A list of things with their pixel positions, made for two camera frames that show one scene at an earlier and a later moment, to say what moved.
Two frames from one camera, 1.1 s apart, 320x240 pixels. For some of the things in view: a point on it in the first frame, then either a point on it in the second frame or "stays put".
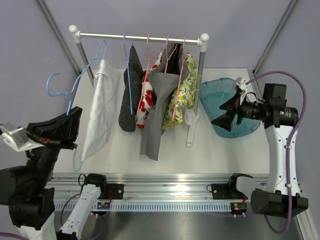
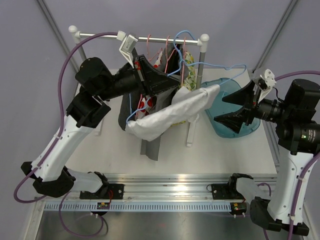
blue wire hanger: x=68 y=95 to x=131 y=115
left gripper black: x=60 y=131 to x=154 y=81
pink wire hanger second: x=167 y=58 stays put
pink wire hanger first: x=149 y=59 stays put
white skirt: x=105 y=91 to x=188 y=103
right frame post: x=274 y=38 stays put
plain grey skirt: x=173 y=69 stays put
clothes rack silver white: x=191 y=115 stays put
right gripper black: x=225 y=121 to x=246 y=97
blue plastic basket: x=215 y=92 stays put
